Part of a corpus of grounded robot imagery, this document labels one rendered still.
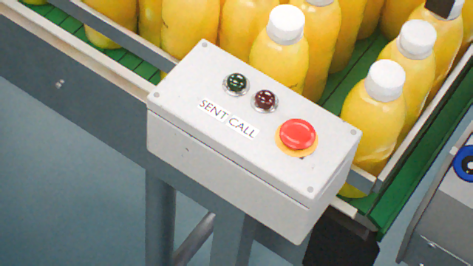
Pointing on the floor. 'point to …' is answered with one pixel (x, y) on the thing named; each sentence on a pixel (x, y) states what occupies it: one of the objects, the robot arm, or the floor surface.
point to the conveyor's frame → (83, 90)
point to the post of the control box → (231, 236)
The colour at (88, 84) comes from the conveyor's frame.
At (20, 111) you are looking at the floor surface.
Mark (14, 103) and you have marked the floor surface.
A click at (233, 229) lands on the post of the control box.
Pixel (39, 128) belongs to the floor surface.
